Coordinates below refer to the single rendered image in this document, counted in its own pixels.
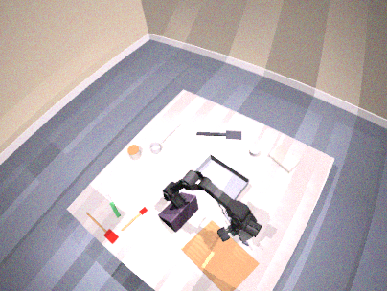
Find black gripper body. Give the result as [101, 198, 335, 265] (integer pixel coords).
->
[216, 215, 258, 242]

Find grey cylinder with orange top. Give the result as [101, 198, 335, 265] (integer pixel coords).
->
[128, 145, 142, 160]

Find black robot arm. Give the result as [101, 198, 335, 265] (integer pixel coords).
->
[162, 170, 262, 242]

